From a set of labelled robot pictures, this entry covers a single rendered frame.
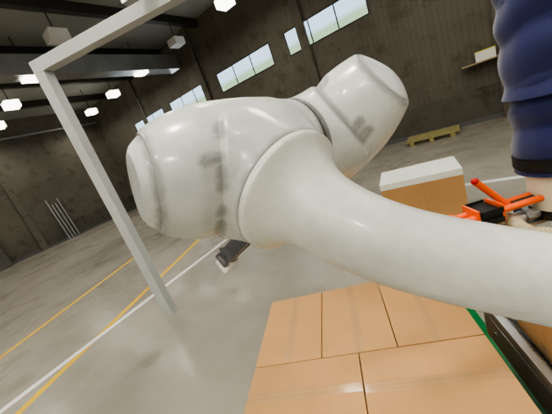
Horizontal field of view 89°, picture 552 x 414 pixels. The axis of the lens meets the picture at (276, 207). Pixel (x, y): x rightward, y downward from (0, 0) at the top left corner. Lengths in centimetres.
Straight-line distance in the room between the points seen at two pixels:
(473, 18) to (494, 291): 958
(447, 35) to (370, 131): 943
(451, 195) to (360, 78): 234
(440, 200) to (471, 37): 743
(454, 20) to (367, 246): 960
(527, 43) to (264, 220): 99
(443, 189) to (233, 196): 244
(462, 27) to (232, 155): 958
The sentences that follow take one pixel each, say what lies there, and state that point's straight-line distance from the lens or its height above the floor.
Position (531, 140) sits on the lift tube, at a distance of 116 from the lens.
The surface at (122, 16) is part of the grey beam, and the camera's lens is 345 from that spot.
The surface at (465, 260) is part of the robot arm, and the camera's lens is 19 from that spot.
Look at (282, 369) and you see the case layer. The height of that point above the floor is 54.
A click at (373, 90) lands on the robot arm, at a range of 30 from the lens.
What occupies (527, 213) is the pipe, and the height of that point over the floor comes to 123.
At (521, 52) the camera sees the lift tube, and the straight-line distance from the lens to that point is 111.
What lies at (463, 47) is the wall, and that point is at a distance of 970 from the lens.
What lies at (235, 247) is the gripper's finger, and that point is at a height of 161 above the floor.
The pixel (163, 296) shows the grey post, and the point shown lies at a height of 28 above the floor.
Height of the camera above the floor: 177
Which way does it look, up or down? 15 degrees down
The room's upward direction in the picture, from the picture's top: 20 degrees counter-clockwise
